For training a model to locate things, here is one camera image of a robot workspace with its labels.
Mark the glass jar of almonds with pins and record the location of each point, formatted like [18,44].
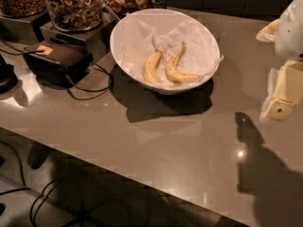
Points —
[21,8]

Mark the white paper liner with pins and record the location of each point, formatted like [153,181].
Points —
[142,41]

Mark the yellow banana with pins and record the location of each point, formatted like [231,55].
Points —
[172,72]
[150,66]

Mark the middle metal jar stand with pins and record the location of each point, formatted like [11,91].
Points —
[96,41]

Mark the black round object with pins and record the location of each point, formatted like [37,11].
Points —
[8,78]

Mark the metal jar stand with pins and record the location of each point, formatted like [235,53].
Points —
[96,41]
[23,30]

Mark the white ceramic bowl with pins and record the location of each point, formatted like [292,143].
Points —
[126,38]

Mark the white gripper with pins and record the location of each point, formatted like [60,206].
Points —
[290,32]

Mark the left metal jar stand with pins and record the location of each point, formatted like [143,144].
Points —
[23,30]

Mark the glass jar of mixed nuts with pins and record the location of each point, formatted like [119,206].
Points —
[75,15]

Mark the dark brown box device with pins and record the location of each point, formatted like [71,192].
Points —
[58,63]

